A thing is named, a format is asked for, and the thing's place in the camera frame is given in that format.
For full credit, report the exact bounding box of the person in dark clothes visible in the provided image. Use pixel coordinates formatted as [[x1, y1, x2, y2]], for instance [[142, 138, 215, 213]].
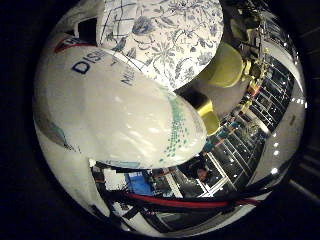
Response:
[[187, 159, 218, 188]]

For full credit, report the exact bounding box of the blue floral white tablecloth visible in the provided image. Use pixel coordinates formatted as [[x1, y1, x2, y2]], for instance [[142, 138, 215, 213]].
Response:
[[96, 0, 225, 92]]

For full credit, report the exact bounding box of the blue box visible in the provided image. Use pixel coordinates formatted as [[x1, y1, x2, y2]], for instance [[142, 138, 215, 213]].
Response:
[[126, 171, 157, 197]]

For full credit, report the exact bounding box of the white dark-grid checkered cloth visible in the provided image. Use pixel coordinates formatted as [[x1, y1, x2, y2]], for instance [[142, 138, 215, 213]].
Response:
[[96, 0, 143, 52]]

